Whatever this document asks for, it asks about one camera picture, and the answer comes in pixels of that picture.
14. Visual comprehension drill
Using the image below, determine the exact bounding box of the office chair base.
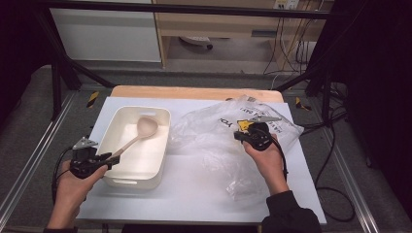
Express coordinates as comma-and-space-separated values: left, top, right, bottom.
179, 35, 215, 51

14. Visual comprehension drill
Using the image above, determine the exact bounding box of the hand-held gripper cable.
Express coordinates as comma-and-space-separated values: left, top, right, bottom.
271, 135, 290, 182
51, 146, 75, 206

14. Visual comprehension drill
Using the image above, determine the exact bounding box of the right hand-held gripper cable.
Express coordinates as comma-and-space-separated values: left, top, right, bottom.
271, 135, 290, 182

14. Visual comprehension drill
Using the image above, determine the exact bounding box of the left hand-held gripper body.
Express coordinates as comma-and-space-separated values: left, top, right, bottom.
69, 136, 108, 180

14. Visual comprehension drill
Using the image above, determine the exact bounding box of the white plastic basin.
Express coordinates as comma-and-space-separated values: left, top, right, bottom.
96, 106, 172, 190

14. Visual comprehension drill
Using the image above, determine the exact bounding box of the person's right hand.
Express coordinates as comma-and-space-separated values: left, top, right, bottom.
242, 137, 290, 196

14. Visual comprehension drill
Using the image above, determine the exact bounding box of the black curtain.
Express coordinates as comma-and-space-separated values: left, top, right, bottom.
333, 0, 412, 215
0, 0, 54, 117

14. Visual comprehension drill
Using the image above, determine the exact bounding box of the person's left hand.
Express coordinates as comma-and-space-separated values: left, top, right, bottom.
51, 159, 110, 211

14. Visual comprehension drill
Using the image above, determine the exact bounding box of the white board sheet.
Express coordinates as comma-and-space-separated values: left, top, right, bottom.
76, 96, 327, 225

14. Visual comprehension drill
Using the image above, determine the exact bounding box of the wooden spoon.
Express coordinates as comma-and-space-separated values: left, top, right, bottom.
110, 116, 159, 161

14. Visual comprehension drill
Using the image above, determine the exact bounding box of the white power strip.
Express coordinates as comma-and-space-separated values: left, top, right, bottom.
273, 0, 300, 10

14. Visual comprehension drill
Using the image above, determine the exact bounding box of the wooden desk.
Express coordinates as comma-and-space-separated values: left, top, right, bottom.
152, 0, 334, 68

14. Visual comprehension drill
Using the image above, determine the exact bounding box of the bundle of hanging cables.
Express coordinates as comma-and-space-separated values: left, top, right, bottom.
262, 9, 325, 76

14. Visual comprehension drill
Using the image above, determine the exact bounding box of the black metal frame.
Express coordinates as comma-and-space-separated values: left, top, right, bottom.
33, 0, 344, 121

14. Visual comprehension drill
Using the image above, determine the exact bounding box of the wooden table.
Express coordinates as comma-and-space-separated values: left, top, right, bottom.
110, 84, 285, 104

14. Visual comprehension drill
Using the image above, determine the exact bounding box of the left hand-held gripper cable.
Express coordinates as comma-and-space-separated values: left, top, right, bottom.
51, 146, 75, 206

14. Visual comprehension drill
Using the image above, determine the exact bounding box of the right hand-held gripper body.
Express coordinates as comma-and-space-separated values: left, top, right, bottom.
246, 116, 283, 151

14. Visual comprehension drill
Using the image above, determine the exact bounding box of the aluminium rail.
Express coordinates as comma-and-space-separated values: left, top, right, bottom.
0, 91, 78, 224
324, 127, 381, 233

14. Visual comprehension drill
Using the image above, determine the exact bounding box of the black floor cable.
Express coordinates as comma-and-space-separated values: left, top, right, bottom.
295, 110, 357, 223

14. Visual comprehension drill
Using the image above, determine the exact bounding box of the clear smiley plastic bag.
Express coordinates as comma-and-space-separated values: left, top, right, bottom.
168, 95, 305, 201

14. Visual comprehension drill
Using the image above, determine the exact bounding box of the white cabinet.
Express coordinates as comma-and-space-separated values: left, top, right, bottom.
50, 0, 162, 63

